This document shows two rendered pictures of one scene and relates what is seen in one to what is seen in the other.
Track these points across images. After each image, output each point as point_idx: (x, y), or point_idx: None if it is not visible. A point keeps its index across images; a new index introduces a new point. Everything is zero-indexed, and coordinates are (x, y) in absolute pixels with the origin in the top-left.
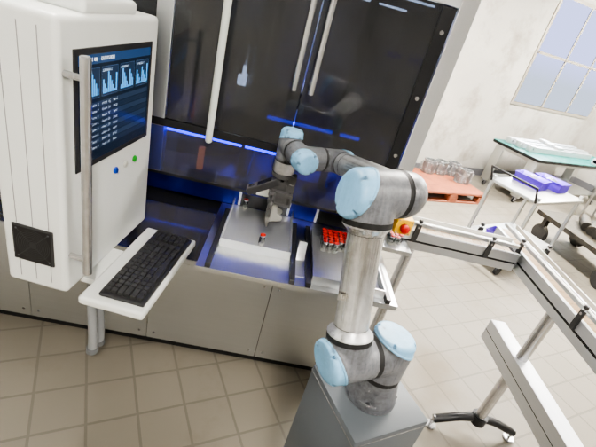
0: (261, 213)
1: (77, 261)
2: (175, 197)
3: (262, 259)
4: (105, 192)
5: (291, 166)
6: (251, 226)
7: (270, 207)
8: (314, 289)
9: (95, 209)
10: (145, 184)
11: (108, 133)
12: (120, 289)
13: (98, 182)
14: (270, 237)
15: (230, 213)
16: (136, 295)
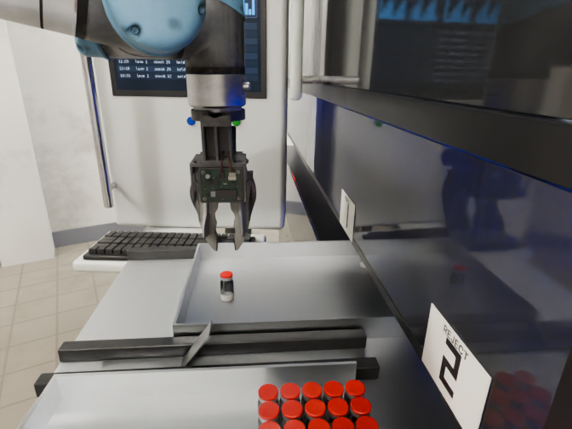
0: (371, 286)
1: (128, 199)
2: (334, 220)
3: (168, 306)
4: (174, 143)
5: (189, 77)
6: (295, 280)
7: (190, 190)
8: (29, 409)
9: (154, 154)
10: (277, 174)
11: (168, 66)
12: (108, 237)
13: (156, 122)
14: (269, 307)
15: (299, 243)
16: (94, 245)
